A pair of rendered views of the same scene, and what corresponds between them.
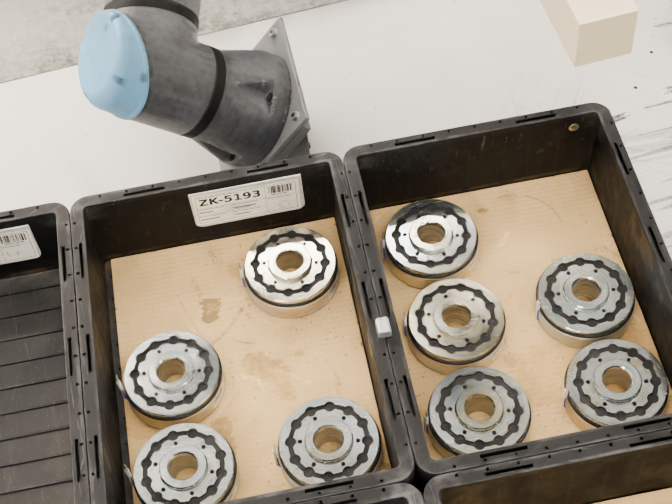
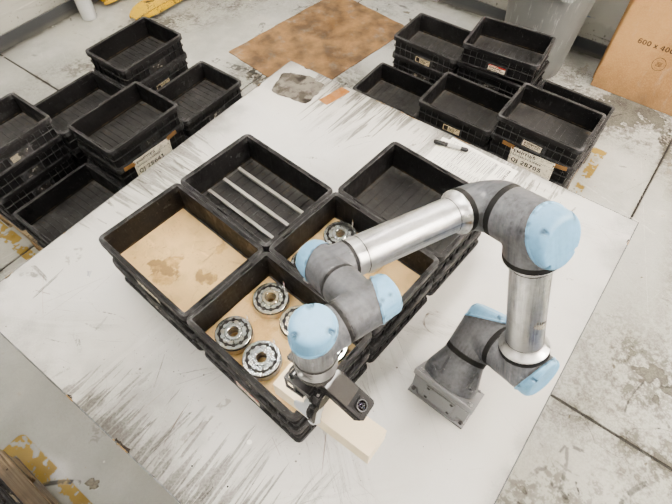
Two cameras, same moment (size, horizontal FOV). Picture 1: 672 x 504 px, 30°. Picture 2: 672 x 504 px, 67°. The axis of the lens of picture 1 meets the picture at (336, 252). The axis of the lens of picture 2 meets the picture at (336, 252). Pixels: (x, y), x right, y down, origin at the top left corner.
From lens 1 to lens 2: 1.32 m
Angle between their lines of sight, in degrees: 64
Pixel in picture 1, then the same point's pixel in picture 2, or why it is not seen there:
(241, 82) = (449, 359)
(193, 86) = (457, 335)
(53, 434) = not seen: hidden behind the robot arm
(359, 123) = (422, 434)
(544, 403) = (255, 321)
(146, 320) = (395, 270)
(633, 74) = not seen: outside the picture
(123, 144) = not seen: hidden behind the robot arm
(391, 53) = (444, 484)
